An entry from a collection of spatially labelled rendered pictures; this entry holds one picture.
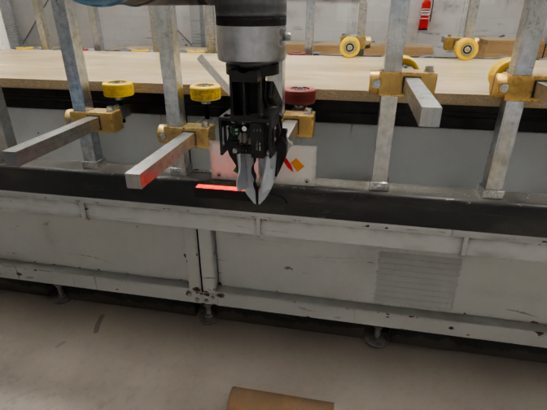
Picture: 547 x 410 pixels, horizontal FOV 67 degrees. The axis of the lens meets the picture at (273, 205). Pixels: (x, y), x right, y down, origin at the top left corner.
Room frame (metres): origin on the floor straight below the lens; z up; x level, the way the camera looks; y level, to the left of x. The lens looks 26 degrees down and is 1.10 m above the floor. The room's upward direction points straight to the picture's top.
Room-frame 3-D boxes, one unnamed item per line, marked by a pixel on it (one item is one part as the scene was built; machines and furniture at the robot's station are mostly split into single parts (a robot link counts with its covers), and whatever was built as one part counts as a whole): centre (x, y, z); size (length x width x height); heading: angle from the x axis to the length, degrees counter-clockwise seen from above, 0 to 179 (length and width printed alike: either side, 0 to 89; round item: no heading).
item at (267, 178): (0.57, 0.01, 0.86); 0.06 x 0.03 x 0.09; 169
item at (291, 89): (1.07, -0.07, 0.85); 0.08 x 0.08 x 0.11
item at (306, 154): (0.95, 0.03, 0.75); 0.26 x 0.01 x 0.10; 79
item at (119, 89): (1.16, 0.42, 0.85); 0.08 x 0.08 x 0.11
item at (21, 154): (0.97, 0.46, 0.83); 0.44 x 0.03 x 0.04; 169
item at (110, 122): (1.06, 0.46, 0.83); 0.14 x 0.06 x 0.05; 79
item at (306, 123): (0.96, -0.03, 0.85); 0.14 x 0.06 x 0.05; 79
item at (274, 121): (0.57, 0.03, 0.97); 0.09 x 0.08 x 0.12; 169
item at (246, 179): (0.58, 0.04, 0.86); 0.06 x 0.03 x 0.09; 169
